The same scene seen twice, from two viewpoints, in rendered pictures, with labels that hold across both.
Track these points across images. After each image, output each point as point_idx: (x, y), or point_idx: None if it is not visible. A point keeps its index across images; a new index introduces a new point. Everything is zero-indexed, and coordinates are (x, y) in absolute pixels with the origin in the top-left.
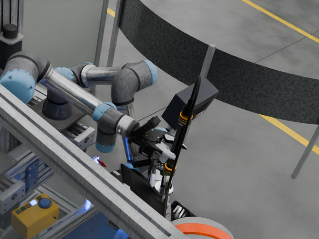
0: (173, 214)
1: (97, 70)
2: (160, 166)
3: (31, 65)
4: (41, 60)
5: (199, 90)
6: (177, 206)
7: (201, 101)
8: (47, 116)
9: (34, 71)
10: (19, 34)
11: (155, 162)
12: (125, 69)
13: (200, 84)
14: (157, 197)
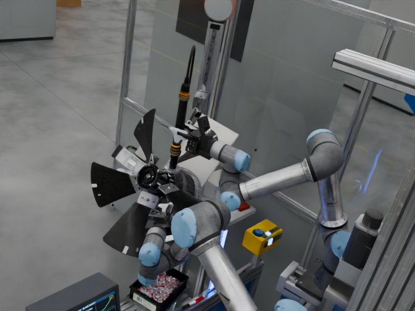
0: (161, 169)
1: (245, 287)
2: (160, 214)
3: (320, 139)
4: (315, 153)
5: (70, 297)
6: (159, 168)
7: (72, 284)
8: None
9: (315, 140)
10: (362, 226)
11: (167, 210)
12: (220, 203)
13: (62, 307)
14: (180, 160)
